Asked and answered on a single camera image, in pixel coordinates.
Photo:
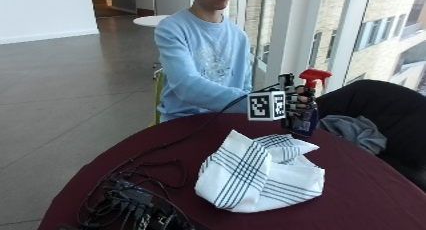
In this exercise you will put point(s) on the blue spray bottle red trigger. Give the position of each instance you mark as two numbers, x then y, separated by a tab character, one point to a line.
306	120

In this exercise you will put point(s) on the white marker cube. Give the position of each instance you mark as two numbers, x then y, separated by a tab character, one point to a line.
265	105

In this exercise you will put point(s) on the grey cloth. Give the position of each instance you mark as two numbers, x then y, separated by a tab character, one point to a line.
354	131

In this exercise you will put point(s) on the black armchair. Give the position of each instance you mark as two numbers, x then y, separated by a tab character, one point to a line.
380	123

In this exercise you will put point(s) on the white striped kitchen towel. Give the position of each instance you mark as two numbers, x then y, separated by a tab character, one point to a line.
261	173

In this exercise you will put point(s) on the the person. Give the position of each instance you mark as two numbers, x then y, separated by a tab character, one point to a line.
201	60

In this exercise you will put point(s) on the dark red tablecloth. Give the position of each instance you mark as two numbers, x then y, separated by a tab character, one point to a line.
247	190

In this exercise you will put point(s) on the green chair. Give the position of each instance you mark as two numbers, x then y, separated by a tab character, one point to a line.
158	96

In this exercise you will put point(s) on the white round table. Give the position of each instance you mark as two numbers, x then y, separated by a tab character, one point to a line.
150	20

